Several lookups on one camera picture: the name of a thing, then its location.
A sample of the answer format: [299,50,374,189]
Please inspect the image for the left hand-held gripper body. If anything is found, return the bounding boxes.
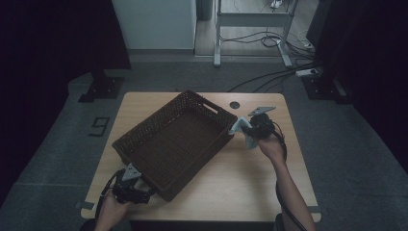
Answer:
[112,163,144,205]

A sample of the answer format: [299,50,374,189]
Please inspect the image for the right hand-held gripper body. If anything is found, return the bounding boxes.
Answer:
[247,106,277,140]

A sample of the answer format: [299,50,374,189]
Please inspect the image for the light blue cloth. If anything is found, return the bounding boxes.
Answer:
[227,115,259,150]

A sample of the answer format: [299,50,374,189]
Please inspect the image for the brown woven basket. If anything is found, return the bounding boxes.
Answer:
[111,90,239,203]

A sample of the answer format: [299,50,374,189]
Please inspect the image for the person's right hand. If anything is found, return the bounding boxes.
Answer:
[257,134,287,166]

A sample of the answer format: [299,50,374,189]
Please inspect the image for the person's left hand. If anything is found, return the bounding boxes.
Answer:
[94,192,133,227]

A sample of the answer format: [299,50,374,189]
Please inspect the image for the grey tape strip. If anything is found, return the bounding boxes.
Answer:
[75,201,96,211]

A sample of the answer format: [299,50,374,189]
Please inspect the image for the white power strip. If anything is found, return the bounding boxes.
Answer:
[294,67,319,78]

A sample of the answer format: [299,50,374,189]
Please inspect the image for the black stand base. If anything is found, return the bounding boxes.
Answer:
[301,75,352,105]
[78,68,125,104]

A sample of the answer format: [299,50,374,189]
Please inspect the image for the dark curtain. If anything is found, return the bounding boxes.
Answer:
[0,0,132,206]
[306,0,408,176]

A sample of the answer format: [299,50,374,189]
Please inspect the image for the dark grey bin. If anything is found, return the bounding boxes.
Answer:
[195,0,215,22]

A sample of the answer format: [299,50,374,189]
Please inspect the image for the white cabinet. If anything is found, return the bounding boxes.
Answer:
[111,0,197,51]

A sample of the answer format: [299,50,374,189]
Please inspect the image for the left hand-held gripper cable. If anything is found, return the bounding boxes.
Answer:
[95,168,125,220]

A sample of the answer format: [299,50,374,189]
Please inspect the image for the hand-held gripper cable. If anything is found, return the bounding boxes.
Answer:
[269,120,309,231]
[95,168,125,220]

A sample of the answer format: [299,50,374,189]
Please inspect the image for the long black floor cable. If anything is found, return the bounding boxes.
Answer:
[226,62,323,93]

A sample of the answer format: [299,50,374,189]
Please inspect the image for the right hand-held gripper cable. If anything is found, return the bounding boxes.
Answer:
[269,120,309,231]

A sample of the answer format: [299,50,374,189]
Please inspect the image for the coiled black floor cables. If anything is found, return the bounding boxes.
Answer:
[220,30,317,61]

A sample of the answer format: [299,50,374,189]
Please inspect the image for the white metal stand frame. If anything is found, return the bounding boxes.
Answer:
[213,0,299,68]

